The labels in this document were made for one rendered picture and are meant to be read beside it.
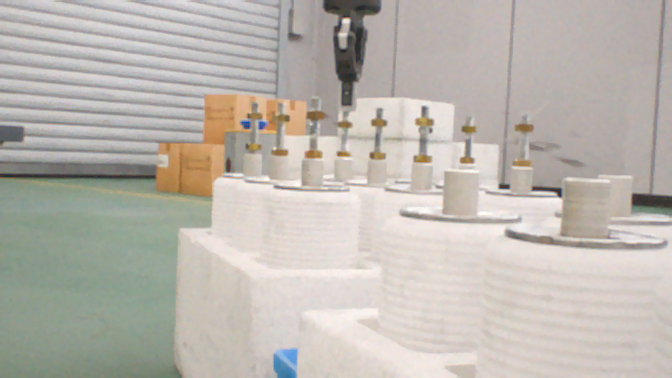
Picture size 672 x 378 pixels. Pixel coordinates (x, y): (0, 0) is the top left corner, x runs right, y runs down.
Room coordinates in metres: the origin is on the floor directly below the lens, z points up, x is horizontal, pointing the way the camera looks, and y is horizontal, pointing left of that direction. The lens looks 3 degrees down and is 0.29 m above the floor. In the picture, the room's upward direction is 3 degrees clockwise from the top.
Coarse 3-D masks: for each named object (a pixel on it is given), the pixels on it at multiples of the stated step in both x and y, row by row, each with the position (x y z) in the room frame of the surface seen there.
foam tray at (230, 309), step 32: (192, 256) 0.96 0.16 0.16; (224, 256) 0.81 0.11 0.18; (256, 256) 0.83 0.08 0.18; (192, 288) 0.95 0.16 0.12; (224, 288) 0.79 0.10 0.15; (256, 288) 0.70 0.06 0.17; (288, 288) 0.71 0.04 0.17; (320, 288) 0.72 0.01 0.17; (352, 288) 0.73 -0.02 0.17; (192, 320) 0.94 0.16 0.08; (224, 320) 0.78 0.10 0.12; (256, 320) 0.70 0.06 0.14; (288, 320) 0.71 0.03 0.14; (192, 352) 0.93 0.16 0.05; (224, 352) 0.78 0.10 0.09; (256, 352) 0.70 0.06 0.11
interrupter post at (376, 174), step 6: (372, 162) 0.93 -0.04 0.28; (378, 162) 0.93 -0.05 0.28; (384, 162) 0.94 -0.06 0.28; (372, 168) 0.93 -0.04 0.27; (378, 168) 0.93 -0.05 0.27; (384, 168) 0.94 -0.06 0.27; (372, 174) 0.93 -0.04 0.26; (378, 174) 0.93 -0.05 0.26; (384, 174) 0.94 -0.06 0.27; (372, 180) 0.93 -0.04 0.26; (378, 180) 0.93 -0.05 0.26; (384, 180) 0.94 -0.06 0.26
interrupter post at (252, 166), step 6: (246, 156) 1.01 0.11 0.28; (252, 156) 1.00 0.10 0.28; (258, 156) 1.01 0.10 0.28; (246, 162) 1.01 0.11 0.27; (252, 162) 1.00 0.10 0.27; (258, 162) 1.01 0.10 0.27; (246, 168) 1.01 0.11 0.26; (252, 168) 1.00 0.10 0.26; (258, 168) 1.01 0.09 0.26; (246, 174) 1.01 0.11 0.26; (252, 174) 1.00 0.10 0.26; (258, 174) 1.01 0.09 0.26
